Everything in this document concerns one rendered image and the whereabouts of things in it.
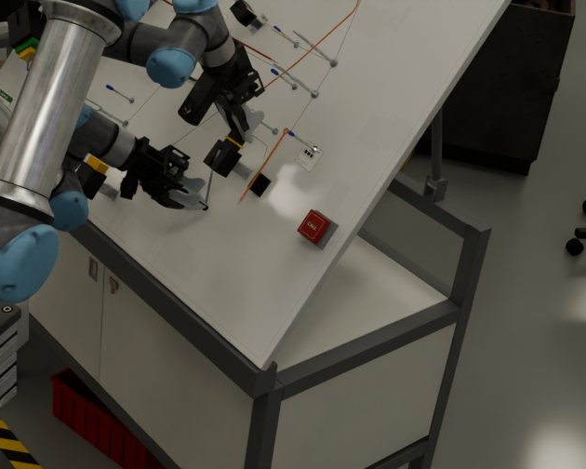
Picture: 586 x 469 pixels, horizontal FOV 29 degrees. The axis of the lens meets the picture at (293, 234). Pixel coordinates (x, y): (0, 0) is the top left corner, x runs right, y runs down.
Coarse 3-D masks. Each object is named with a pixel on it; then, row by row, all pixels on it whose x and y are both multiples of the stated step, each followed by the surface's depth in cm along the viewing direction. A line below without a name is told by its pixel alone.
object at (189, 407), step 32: (128, 288) 248; (128, 320) 252; (160, 320) 241; (128, 352) 256; (160, 352) 244; (192, 352) 234; (128, 384) 260; (160, 384) 248; (192, 384) 237; (224, 384) 227; (160, 416) 252; (192, 416) 241; (224, 416) 231; (192, 448) 245; (224, 448) 234
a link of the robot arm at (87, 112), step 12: (84, 108) 204; (84, 120) 203; (96, 120) 205; (108, 120) 208; (84, 132) 204; (96, 132) 205; (108, 132) 206; (72, 144) 205; (84, 144) 205; (96, 144) 206; (108, 144) 207; (84, 156) 208; (96, 156) 209
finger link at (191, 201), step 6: (174, 192) 218; (180, 192) 218; (174, 198) 219; (180, 198) 220; (186, 198) 220; (192, 198) 219; (198, 198) 219; (186, 204) 221; (192, 204) 221; (198, 204) 223
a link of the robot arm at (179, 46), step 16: (144, 32) 193; (160, 32) 193; (176, 32) 193; (192, 32) 194; (144, 48) 193; (160, 48) 191; (176, 48) 191; (192, 48) 193; (144, 64) 195; (160, 64) 190; (176, 64) 190; (192, 64) 193; (160, 80) 194; (176, 80) 192
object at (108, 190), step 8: (80, 168) 239; (88, 168) 238; (80, 176) 238; (88, 176) 237; (96, 176) 238; (104, 176) 239; (88, 184) 238; (96, 184) 239; (104, 184) 243; (88, 192) 239; (96, 192) 240; (104, 192) 243; (112, 192) 245
